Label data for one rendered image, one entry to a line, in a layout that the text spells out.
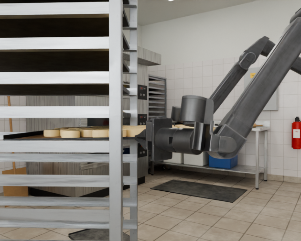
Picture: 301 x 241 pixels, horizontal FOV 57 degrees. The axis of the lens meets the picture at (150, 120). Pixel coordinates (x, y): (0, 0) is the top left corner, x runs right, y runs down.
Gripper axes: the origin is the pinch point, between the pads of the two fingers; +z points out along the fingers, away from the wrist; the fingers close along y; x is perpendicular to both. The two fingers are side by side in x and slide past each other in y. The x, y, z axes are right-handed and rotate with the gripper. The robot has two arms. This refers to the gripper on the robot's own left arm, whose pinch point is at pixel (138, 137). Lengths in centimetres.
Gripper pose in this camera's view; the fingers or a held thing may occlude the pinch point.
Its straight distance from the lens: 74.2
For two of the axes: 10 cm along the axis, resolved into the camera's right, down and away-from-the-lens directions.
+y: 0.0, 10.0, 0.0
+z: -6.9, 0.0, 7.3
